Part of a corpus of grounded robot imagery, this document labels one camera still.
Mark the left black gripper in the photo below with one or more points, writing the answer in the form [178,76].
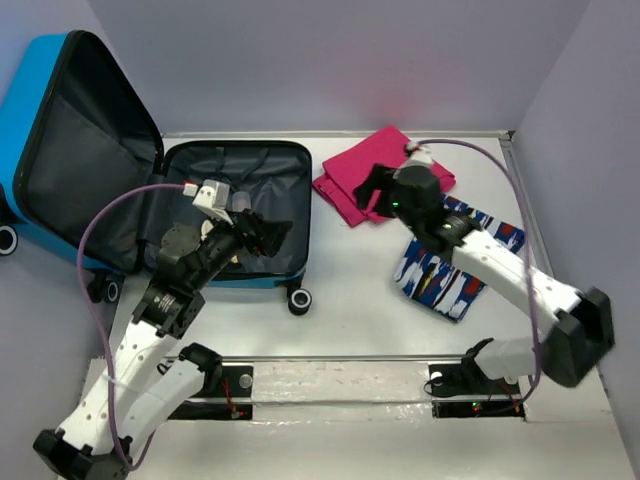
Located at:
[271,233]

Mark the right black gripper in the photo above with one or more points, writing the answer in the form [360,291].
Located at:
[383,178]

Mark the magenta cloth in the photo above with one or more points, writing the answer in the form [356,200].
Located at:
[347,170]

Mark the translucent pink plastic bottle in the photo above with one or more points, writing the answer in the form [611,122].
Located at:
[241,201]

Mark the blue white patterned cloth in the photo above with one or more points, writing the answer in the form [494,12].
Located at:
[436,285]

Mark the blue hard-shell suitcase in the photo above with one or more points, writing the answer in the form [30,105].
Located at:
[85,174]

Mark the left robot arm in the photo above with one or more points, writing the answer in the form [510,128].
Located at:
[108,433]

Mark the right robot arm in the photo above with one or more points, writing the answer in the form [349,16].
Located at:
[571,330]

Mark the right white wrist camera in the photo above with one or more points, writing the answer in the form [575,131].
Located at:
[418,154]

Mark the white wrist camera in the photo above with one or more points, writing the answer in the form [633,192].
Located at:
[211,199]
[418,154]

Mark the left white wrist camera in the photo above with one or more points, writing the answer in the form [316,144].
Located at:
[211,199]

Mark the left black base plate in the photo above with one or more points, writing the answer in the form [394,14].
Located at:
[226,399]

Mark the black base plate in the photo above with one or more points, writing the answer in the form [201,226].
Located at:
[226,399]
[456,397]

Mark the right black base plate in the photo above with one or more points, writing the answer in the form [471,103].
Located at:
[456,397]

